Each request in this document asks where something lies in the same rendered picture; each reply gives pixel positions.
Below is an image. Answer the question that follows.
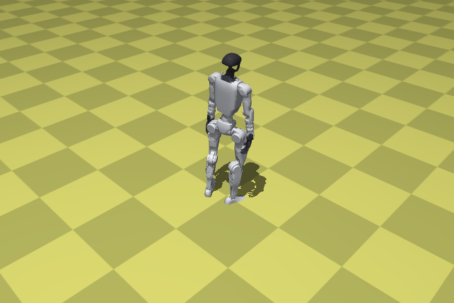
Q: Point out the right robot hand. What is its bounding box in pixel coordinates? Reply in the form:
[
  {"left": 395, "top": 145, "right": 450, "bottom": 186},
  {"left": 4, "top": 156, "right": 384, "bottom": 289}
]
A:
[{"left": 240, "top": 133, "right": 253, "bottom": 154}]

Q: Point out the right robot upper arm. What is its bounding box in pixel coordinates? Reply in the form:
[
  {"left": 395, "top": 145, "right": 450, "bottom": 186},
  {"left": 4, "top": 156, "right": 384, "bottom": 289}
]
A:
[{"left": 238, "top": 83, "right": 252, "bottom": 117}]

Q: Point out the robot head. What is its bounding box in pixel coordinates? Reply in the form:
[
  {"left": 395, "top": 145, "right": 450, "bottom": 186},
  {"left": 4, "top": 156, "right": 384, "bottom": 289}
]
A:
[{"left": 221, "top": 53, "right": 241, "bottom": 83}]

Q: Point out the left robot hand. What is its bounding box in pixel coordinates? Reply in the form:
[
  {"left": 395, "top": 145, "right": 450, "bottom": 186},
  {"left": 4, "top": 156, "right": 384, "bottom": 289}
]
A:
[{"left": 206, "top": 115, "right": 214, "bottom": 134}]

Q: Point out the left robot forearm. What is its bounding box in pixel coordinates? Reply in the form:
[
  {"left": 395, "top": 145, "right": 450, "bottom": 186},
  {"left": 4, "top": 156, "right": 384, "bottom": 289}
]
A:
[{"left": 207, "top": 95, "right": 216, "bottom": 120}]

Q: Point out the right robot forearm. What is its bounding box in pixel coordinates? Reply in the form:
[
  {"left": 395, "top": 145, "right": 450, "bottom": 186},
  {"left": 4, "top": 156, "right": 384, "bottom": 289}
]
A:
[{"left": 245, "top": 109, "right": 255, "bottom": 138}]

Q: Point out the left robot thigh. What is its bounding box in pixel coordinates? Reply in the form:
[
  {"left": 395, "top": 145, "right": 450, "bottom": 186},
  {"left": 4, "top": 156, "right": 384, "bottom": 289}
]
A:
[{"left": 207, "top": 119, "right": 221, "bottom": 165}]

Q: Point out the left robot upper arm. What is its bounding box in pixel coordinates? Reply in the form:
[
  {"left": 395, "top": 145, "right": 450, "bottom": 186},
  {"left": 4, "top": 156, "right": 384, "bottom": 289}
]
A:
[{"left": 208, "top": 72, "right": 220, "bottom": 101}]

